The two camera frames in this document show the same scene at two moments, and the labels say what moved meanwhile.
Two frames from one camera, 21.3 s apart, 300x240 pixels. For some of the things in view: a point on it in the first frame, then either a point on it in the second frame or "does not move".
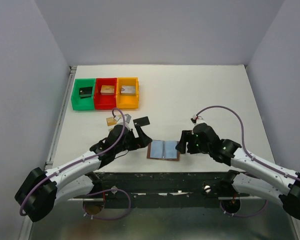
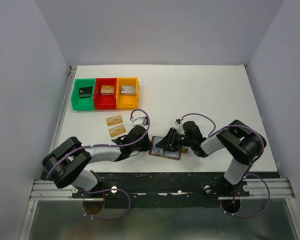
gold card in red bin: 107,90 does not move
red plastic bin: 105,102 does not move
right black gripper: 188,143 -> 171,139
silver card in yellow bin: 128,90 does not move
